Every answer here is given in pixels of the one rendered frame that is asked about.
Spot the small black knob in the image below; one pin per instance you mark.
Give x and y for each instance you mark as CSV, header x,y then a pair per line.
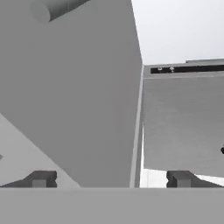
x,y
222,150

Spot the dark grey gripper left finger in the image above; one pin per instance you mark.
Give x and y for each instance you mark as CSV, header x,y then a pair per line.
x,y
43,176

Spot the grey appliance with black panel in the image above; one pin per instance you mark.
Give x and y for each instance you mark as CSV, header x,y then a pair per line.
x,y
183,116

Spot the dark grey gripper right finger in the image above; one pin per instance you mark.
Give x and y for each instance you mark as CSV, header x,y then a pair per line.
x,y
178,176

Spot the grey cabinet door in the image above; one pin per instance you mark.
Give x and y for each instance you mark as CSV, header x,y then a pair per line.
x,y
81,96

